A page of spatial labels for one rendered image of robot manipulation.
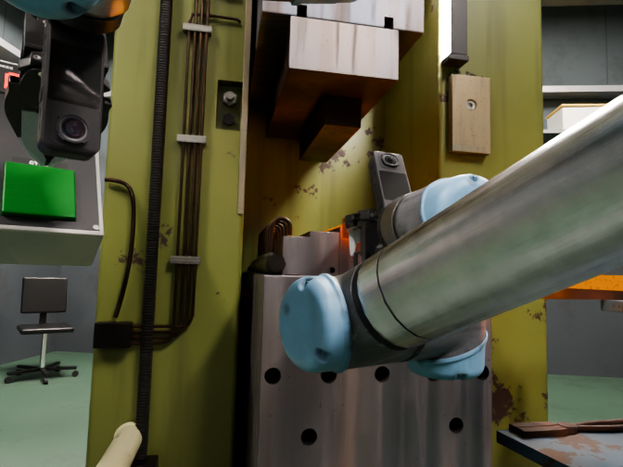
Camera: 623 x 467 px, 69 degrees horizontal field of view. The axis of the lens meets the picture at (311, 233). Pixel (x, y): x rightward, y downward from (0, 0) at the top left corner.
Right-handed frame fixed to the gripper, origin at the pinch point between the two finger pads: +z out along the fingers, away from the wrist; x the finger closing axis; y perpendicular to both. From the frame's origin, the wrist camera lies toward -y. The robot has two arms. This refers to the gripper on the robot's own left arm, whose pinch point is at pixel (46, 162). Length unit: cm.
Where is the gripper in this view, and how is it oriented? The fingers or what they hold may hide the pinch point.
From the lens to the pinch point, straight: 59.4
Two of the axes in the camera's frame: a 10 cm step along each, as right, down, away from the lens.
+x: -8.1, -0.7, -5.9
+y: -2.7, -8.4, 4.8
